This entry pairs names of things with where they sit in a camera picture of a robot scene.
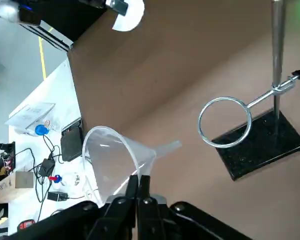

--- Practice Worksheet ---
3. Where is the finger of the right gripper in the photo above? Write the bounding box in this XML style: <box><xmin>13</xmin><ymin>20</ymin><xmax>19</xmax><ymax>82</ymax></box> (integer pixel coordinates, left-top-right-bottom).
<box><xmin>105</xmin><ymin>0</ymin><xmax>130</xmax><ymax>16</ymax></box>

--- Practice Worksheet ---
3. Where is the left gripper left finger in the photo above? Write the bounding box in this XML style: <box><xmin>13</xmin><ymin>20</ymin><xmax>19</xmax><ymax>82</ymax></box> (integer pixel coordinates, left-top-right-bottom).
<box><xmin>8</xmin><ymin>174</ymin><xmax>139</xmax><ymax>240</ymax></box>

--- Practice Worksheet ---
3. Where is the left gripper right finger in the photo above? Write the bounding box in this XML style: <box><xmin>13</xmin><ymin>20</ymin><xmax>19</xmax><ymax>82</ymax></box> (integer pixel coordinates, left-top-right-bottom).
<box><xmin>137</xmin><ymin>174</ymin><xmax>252</xmax><ymax>240</ymax></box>

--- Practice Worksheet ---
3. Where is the white filter paper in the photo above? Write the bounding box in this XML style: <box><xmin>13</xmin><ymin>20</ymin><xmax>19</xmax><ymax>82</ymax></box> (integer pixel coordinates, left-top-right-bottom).
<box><xmin>111</xmin><ymin>0</ymin><xmax>145</xmax><ymax>33</ymax></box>

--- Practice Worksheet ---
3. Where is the clear funnel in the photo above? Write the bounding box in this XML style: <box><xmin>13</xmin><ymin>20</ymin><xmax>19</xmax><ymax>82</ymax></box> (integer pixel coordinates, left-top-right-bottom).
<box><xmin>81</xmin><ymin>125</ymin><xmax>183</xmax><ymax>208</ymax></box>

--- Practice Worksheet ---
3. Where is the black power adapter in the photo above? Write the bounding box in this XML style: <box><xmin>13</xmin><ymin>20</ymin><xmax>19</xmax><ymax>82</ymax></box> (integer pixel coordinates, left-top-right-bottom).
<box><xmin>47</xmin><ymin>191</ymin><xmax>69</xmax><ymax>202</ymax></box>
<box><xmin>37</xmin><ymin>158</ymin><xmax>56</xmax><ymax>177</ymax></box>

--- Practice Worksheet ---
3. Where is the red blue connector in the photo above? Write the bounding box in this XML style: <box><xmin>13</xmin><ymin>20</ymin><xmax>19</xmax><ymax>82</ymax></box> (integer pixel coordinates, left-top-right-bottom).
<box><xmin>48</xmin><ymin>174</ymin><xmax>63</xmax><ymax>184</ymax></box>

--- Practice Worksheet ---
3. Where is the black desktop device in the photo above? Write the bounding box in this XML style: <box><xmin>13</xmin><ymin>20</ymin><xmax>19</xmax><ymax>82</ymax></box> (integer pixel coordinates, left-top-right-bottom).
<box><xmin>60</xmin><ymin>117</ymin><xmax>85</xmax><ymax>162</ymax></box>

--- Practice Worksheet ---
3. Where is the orange black device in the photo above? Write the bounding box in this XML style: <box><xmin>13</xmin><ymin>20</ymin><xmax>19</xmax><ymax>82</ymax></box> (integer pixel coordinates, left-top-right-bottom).
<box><xmin>16</xmin><ymin>219</ymin><xmax>38</xmax><ymax>230</ymax></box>

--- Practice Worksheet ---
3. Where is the grey metal block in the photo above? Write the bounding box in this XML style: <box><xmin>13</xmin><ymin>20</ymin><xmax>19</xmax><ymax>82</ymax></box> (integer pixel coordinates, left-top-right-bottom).
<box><xmin>14</xmin><ymin>171</ymin><xmax>35</xmax><ymax>188</ymax></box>

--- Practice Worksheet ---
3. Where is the blue round cap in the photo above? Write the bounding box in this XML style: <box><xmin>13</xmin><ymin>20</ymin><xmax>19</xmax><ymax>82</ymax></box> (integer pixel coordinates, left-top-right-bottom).
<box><xmin>34</xmin><ymin>124</ymin><xmax>50</xmax><ymax>137</ymax></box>

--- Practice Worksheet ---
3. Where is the cardboard box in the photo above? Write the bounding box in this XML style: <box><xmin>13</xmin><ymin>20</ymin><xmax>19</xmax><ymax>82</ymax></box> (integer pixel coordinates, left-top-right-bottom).
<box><xmin>0</xmin><ymin>171</ymin><xmax>17</xmax><ymax>205</ymax></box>

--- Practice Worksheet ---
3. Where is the black circuit board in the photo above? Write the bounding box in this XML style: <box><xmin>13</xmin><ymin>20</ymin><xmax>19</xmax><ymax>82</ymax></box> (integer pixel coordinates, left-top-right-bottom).
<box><xmin>0</xmin><ymin>141</ymin><xmax>16</xmax><ymax>174</ymax></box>

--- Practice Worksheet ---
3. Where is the clear bag with papers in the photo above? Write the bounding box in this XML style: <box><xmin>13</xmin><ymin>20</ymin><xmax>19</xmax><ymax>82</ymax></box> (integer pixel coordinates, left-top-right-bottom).
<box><xmin>4</xmin><ymin>102</ymin><xmax>57</xmax><ymax>133</ymax></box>

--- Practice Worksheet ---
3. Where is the aluminium table edge rail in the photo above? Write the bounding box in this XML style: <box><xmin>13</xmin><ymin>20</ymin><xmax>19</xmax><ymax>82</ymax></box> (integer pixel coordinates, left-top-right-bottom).
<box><xmin>17</xmin><ymin>20</ymin><xmax>75</xmax><ymax>53</ymax></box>

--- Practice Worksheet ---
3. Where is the black desk cable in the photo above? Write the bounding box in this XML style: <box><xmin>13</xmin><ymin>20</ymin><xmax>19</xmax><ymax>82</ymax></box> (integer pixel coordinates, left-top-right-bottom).
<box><xmin>14</xmin><ymin>136</ymin><xmax>91</xmax><ymax>221</ymax></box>

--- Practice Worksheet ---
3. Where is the metal ring stand black base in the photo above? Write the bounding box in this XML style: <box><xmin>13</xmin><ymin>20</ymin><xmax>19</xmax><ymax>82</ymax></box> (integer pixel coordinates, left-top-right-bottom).
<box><xmin>198</xmin><ymin>0</ymin><xmax>300</xmax><ymax>181</ymax></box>

